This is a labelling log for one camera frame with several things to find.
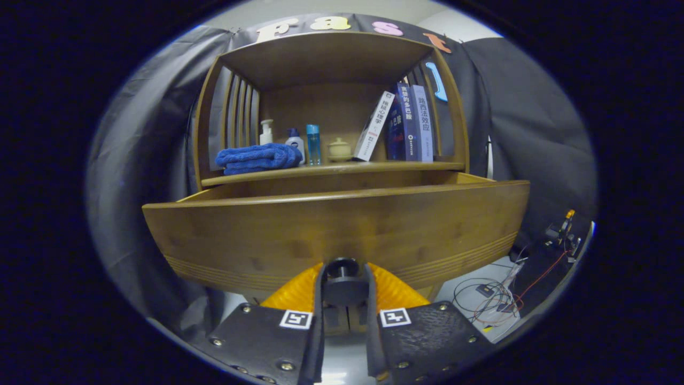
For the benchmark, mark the black device with orange part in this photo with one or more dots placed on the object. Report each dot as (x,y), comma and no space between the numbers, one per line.
(561,232)

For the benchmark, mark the wooden countertop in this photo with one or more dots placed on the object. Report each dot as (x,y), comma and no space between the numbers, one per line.
(347,168)

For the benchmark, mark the wooden drawer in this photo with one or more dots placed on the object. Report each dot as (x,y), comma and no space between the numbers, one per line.
(320,230)

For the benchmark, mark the white bottle with blue cap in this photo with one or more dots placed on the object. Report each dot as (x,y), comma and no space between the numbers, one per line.
(295,143)

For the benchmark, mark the dark blue book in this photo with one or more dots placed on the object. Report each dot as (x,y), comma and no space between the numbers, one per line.
(406,123)

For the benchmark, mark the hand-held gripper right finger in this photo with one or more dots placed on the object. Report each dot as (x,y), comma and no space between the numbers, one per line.
(422,342)

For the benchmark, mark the clear blue bottle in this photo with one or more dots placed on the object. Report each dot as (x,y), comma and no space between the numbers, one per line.
(313,144)

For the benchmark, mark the pale blue book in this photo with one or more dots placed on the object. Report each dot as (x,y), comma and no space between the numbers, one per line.
(425,128)

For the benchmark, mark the white book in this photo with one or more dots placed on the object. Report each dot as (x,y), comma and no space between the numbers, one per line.
(374,128)

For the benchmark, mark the white pump bottle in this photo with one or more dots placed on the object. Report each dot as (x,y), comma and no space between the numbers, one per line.
(265,136)

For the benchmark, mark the beige lidded teacup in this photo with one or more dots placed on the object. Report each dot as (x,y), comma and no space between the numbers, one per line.
(339,149)

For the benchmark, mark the blue folded towel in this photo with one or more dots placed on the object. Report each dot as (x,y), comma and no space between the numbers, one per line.
(256,158)

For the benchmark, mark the wooden cabinet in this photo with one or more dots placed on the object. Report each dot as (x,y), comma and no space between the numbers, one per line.
(320,59)

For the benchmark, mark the black backdrop cloth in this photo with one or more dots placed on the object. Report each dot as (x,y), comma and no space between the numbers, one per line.
(139,133)

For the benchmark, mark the black round drawer knob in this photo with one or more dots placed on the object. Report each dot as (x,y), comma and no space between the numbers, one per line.
(344,289)

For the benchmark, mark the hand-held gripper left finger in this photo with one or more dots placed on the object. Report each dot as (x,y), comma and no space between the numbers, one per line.
(267,342)

